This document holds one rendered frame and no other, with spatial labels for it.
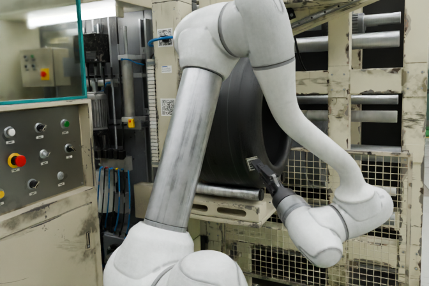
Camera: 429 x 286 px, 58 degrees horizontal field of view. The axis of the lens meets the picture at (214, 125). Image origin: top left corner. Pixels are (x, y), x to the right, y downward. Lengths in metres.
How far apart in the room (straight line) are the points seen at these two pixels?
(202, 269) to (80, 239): 1.04
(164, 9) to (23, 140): 0.74
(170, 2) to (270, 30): 0.88
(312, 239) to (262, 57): 0.47
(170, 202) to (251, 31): 0.41
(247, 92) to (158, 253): 0.66
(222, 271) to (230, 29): 0.50
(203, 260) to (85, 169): 1.06
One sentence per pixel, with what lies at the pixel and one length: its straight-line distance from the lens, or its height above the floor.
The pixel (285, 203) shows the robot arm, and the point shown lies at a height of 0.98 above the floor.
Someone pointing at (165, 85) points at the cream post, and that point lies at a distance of 1.66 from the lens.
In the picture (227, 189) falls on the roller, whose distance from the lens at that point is 1.51.
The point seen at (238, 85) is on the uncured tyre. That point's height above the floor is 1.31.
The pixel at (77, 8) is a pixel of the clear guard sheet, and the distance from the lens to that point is 1.72.
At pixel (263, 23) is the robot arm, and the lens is 0.85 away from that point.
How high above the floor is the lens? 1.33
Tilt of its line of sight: 7 degrees down
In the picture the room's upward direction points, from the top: 2 degrees counter-clockwise
